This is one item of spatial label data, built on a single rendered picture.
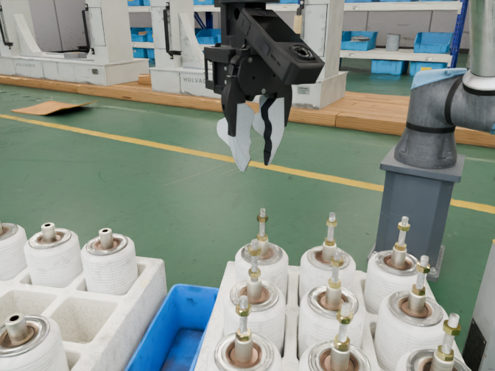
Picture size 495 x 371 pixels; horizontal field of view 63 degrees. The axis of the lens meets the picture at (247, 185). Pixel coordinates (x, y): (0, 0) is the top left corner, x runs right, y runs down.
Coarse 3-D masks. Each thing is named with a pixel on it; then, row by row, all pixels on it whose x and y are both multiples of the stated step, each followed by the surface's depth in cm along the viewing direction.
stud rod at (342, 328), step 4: (344, 304) 46; (348, 304) 46; (344, 308) 45; (348, 308) 45; (344, 312) 46; (348, 312) 46; (344, 316) 46; (340, 324) 47; (340, 328) 47; (344, 328) 46; (340, 332) 47; (344, 332) 47; (340, 336) 47; (344, 336) 47; (340, 340) 47; (344, 340) 47
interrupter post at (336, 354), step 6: (336, 348) 48; (348, 348) 48; (336, 354) 48; (342, 354) 47; (348, 354) 48; (330, 360) 49; (336, 360) 48; (342, 360) 48; (348, 360) 48; (336, 366) 48; (342, 366) 48
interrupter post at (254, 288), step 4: (248, 280) 60; (260, 280) 60; (248, 284) 60; (252, 284) 59; (256, 284) 59; (260, 284) 60; (248, 288) 60; (252, 288) 60; (256, 288) 60; (260, 288) 60; (248, 292) 60; (252, 292) 60; (256, 292) 60; (260, 292) 60; (248, 296) 61; (252, 296) 60; (256, 296) 60; (260, 296) 61
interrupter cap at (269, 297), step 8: (264, 280) 64; (232, 288) 62; (240, 288) 63; (264, 288) 63; (272, 288) 63; (232, 296) 61; (240, 296) 61; (264, 296) 61; (272, 296) 61; (256, 304) 59; (264, 304) 59; (272, 304) 59
